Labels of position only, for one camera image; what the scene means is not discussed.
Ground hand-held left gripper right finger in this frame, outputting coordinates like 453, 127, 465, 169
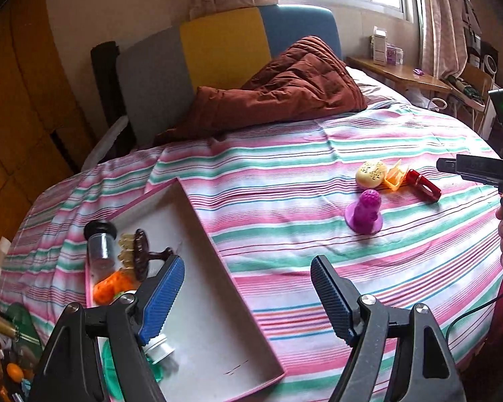
310, 255, 468, 402

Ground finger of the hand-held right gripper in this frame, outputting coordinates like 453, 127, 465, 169
437, 154, 503, 188

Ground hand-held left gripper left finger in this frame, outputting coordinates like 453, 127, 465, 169
27, 255, 186, 402

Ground pink shallow cardboard box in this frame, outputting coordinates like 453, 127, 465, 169
85, 177, 286, 402

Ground white tube silver cap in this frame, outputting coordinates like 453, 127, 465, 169
145, 335, 179, 371

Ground red plastic case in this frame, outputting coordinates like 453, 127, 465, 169
404, 169, 442, 204

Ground brown massage comb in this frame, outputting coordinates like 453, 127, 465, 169
118, 229, 174, 281

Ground orange ridged toy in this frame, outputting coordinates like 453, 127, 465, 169
93, 270, 137, 306

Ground clear vial black cap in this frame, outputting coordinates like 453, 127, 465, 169
84, 222, 118, 277

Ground green plastic tool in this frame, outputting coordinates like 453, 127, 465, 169
101, 339, 168, 399

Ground yellow round case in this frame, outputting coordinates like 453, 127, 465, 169
355, 160, 388, 190

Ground wooden chair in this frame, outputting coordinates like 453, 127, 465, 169
453, 65, 493, 130

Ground striped bed sheet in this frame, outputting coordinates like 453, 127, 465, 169
0, 103, 503, 402

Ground dark hanging items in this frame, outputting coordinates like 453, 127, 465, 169
463, 0, 483, 68

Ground wooden desk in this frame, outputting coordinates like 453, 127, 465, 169
346, 56, 452, 93

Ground white pillow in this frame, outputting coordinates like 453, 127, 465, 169
346, 67, 409, 107

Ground green glass dish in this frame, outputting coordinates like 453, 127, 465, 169
5, 304, 43, 350

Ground white carton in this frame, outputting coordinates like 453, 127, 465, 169
371, 26, 388, 63

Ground brown quilt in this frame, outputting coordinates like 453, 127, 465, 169
153, 36, 370, 147

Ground wooden wardrobe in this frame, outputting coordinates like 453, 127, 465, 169
0, 0, 101, 269

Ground grey yellow blue headboard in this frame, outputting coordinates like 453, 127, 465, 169
116, 5, 342, 147

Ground white ring fan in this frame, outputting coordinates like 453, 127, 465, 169
482, 44, 500, 78

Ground black cable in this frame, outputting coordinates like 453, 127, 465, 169
446, 289, 503, 348

